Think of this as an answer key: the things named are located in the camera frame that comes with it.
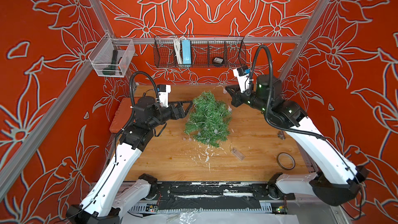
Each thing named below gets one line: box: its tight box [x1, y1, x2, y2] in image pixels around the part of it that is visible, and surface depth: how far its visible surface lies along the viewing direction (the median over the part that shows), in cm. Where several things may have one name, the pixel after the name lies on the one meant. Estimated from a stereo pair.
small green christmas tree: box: [183, 90, 232, 148], surface depth 70 cm
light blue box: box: [181, 39, 192, 65], surface depth 92 cm
